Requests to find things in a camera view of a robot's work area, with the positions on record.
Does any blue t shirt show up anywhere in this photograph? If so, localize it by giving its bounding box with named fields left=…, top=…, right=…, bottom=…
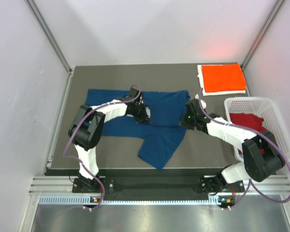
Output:
left=83, top=88, right=191, bottom=172

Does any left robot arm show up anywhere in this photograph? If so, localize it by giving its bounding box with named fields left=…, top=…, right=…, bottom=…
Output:
left=64, top=85, right=150, bottom=192

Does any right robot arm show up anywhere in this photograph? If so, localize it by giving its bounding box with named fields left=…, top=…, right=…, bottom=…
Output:
left=180, top=99, right=286, bottom=191

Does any folded orange t shirt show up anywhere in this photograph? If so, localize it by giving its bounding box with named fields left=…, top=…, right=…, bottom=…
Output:
left=201, top=64, right=247, bottom=93

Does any red t shirt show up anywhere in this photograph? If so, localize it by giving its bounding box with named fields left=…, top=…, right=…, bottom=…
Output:
left=230, top=113, right=267, bottom=132

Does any white plastic basket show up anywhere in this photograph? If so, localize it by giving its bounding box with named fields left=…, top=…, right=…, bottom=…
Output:
left=224, top=97, right=290, bottom=162

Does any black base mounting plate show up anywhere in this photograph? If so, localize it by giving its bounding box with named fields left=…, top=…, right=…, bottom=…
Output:
left=72, top=175, right=242, bottom=194

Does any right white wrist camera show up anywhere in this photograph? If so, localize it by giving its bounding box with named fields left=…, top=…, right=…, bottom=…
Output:
left=194, top=94, right=207, bottom=109

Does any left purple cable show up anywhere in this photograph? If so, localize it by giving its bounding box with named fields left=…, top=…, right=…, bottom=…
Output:
left=63, top=84, right=143, bottom=210

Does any grey slotted cable duct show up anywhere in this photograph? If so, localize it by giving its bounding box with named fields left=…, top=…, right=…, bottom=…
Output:
left=39, top=195, right=232, bottom=205

